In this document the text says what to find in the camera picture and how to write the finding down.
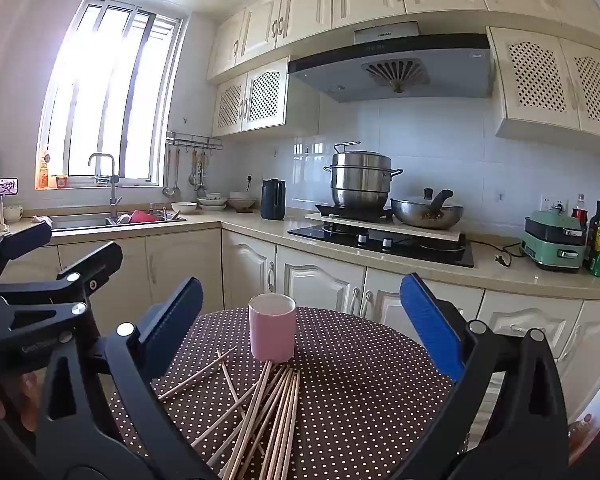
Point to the cream upper wall cabinets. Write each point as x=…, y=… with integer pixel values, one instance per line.
x=305, y=7

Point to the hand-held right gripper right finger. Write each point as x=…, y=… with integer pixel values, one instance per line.
x=430, y=320

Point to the wall outlet with plug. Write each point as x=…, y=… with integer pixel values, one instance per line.
x=249, y=180

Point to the large cream lattice cabinet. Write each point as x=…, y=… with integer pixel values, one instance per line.
x=530, y=80

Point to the small cream lattice cabinet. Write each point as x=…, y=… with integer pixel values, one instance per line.
x=265, y=95

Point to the steel wall utensil rack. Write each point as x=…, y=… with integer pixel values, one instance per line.
x=195, y=139

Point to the white bowl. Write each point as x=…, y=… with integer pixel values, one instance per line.
x=184, y=207

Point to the beige stone countertop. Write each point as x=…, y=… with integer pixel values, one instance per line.
x=250, y=222

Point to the hanging kitchen spatula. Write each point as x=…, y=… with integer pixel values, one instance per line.
x=202, y=187

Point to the hanging slotted skimmer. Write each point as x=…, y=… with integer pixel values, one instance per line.
x=193, y=177

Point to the person's left hand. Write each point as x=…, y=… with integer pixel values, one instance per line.
x=15, y=402

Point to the green electric cooking appliance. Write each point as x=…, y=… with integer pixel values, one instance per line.
x=550, y=250

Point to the orange bottle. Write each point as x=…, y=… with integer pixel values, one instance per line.
x=43, y=175

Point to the pink plastic bowl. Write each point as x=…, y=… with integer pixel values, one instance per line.
x=142, y=216

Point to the white dish rag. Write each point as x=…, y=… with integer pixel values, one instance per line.
x=42, y=219

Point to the steel sink faucet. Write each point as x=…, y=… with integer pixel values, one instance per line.
x=113, y=195

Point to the wok lid with black knob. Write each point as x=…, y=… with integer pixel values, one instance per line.
x=428, y=194

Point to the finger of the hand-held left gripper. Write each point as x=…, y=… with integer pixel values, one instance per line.
x=97, y=262
x=20, y=245

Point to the small white mug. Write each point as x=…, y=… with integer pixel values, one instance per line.
x=12, y=213

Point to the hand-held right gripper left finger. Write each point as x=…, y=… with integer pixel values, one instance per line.
x=177, y=312

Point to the stainless steel sink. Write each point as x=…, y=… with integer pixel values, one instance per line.
x=80, y=221

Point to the white wall socket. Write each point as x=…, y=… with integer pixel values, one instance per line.
x=555, y=205

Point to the dark glass bottle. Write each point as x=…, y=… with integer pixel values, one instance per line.
x=594, y=240

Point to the smartphone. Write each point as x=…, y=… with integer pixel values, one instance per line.
x=5, y=186

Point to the cream base kitchen cabinets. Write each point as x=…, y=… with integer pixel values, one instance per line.
x=305, y=270

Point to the dark blue kettle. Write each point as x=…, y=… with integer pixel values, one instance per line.
x=272, y=202

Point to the pink cup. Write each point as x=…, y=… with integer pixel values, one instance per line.
x=272, y=335

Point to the red label sauce bottle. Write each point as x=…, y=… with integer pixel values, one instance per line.
x=579, y=210

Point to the white bowls on counter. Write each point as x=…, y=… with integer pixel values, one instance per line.
x=212, y=202

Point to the hanging steel ladle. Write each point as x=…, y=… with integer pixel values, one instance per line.
x=168, y=191

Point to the bunch of wooden chopsticks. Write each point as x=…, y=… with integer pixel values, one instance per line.
x=285, y=410

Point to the barred kitchen window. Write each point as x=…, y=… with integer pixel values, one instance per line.
x=105, y=85

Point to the small orange jar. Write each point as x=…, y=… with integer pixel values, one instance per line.
x=61, y=182

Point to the white phone stand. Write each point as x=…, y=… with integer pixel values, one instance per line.
x=2, y=215

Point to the stainless steel steamer pot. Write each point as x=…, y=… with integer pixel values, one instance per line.
x=360, y=180

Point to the grey range hood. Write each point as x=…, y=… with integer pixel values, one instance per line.
x=430, y=75

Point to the black glass gas stove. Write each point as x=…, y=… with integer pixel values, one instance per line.
x=430, y=255

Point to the hanging steel spoon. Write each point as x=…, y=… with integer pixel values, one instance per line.
x=177, y=192

